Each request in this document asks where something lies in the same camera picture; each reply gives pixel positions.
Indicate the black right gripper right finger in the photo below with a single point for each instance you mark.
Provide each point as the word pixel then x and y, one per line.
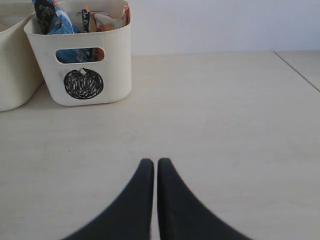
pixel 181 215

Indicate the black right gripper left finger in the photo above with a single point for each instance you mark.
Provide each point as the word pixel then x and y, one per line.
pixel 129 216

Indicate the orange noodle snack bag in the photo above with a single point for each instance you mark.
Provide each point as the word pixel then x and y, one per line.
pixel 97 22

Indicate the blue noodle snack bag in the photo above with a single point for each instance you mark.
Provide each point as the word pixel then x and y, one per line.
pixel 53 20

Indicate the cream bin with circle mark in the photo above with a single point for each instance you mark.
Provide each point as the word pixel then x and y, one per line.
pixel 85 83

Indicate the cream bin with square mark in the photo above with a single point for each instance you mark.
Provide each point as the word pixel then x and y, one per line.
pixel 20 75

